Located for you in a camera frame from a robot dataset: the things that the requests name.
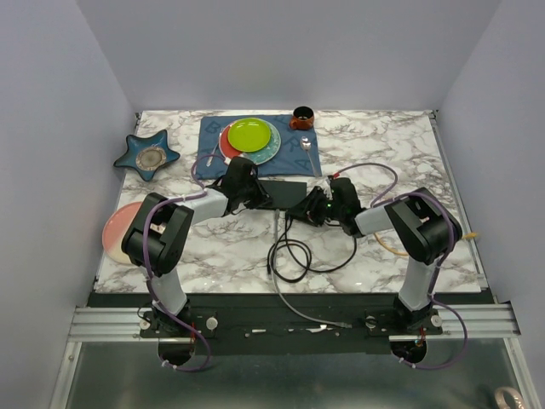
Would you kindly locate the blue cloth placemat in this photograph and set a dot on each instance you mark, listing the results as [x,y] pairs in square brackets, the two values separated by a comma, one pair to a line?
[291,160]

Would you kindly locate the lime green plate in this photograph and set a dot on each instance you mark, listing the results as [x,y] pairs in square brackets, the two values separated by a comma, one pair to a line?
[249,135]

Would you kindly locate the silver spoon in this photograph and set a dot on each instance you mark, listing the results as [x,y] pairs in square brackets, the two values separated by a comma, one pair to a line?
[306,146]

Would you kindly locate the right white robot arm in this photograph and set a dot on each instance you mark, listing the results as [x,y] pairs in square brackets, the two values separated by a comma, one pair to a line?
[427,230]

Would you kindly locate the brown ceramic mug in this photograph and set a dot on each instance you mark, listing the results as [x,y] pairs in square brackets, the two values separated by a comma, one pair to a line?
[302,118]

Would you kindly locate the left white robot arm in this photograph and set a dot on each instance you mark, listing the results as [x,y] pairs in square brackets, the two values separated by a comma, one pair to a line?
[157,235]

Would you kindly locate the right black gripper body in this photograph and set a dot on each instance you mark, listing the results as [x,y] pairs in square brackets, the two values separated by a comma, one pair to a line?
[322,208]

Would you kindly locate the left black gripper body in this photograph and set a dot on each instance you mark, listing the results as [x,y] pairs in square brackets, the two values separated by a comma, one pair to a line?
[253,195]

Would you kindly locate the aluminium rail frame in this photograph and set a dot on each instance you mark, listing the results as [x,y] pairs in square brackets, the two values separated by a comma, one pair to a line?
[121,325]

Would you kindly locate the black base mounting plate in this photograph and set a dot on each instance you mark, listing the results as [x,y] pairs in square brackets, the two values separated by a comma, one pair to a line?
[293,324]

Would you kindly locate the blue star shaped dish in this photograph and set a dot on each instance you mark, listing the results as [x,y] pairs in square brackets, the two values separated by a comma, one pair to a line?
[147,155]

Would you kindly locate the pink ring object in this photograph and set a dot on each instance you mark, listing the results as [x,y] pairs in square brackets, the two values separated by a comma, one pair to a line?
[509,398]

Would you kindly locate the pink and cream plate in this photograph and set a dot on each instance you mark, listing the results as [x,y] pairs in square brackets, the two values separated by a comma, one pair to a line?
[115,229]

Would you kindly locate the red and teal plate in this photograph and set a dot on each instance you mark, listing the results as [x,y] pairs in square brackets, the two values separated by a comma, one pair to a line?
[266,154]

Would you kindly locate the black network switch box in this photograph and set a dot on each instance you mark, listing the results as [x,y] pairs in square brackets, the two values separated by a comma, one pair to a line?
[283,194]

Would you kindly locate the silver fork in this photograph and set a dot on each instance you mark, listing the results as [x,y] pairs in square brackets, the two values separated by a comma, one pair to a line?
[213,152]

